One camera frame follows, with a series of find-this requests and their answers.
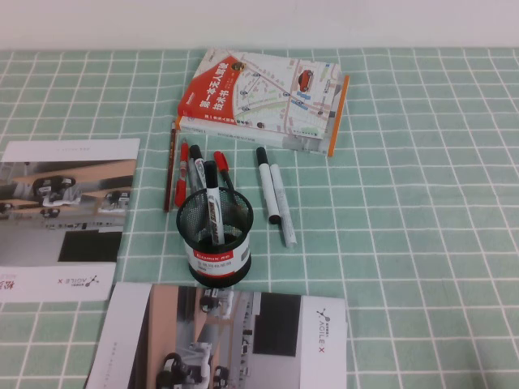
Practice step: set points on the white marker black cap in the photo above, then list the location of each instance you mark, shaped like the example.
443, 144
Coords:
267, 186

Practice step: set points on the white grey marker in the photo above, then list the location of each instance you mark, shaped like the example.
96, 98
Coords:
281, 202

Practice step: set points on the red cap thin pen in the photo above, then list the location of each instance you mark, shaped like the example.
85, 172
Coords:
221, 160

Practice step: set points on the black mesh pen holder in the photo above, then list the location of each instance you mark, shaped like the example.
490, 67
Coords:
215, 263

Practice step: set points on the black cap marker printed label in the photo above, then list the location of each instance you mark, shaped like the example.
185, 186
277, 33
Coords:
211, 178

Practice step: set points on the orange spine book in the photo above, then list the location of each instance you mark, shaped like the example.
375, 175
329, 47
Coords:
308, 146

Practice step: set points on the grey marker black cap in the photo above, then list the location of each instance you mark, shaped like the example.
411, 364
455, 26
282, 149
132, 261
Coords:
196, 152

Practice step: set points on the brown wooden pencil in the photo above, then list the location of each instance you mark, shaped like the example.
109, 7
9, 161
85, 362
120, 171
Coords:
170, 170

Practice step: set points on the map cover book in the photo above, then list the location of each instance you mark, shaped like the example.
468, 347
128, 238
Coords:
263, 93

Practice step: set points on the green checked tablecloth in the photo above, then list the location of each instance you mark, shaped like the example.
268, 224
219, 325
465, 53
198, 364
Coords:
405, 202

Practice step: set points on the AgileX brochure red characters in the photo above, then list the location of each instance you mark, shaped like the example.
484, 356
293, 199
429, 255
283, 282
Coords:
61, 202

